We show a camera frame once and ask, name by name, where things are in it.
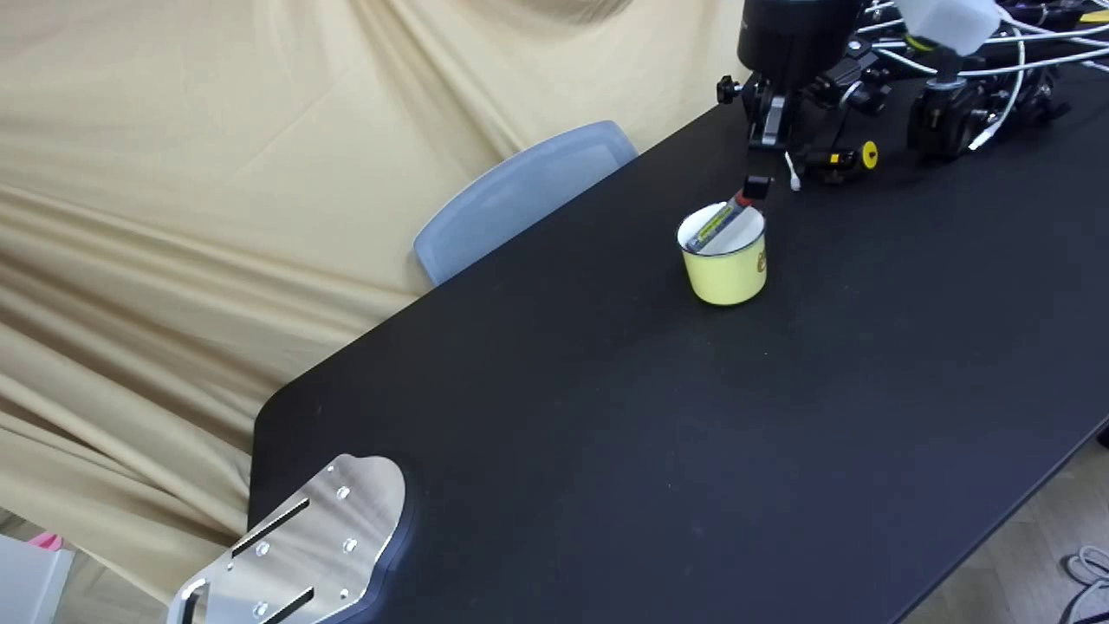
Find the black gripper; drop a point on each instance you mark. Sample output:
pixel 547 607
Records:
pixel 800 38

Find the red capped marker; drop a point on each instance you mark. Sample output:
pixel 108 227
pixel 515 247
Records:
pixel 723 221

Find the yellow enamel mug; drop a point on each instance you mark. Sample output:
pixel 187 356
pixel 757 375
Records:
pixel 724 282

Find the small white stick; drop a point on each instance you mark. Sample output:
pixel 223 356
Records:
pixel 793 169

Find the yellow round knob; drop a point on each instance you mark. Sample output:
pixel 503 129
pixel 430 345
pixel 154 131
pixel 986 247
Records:
pixel 869 153

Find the grey patterned floor item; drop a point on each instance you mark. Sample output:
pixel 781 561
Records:
pixel 1092 573

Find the silver metal plate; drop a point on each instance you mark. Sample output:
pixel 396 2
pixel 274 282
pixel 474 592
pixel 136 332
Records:
pixel 333 522

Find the beige curtain cloth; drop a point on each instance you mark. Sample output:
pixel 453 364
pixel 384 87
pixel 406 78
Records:
pixel 176 174

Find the pink object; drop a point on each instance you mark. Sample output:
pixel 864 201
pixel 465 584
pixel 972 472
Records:
pixel 45 537

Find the white box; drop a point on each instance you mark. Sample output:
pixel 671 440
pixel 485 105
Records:
pixel 28 584

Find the black camera clamp stand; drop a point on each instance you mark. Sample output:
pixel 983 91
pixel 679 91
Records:
pixel 939 116

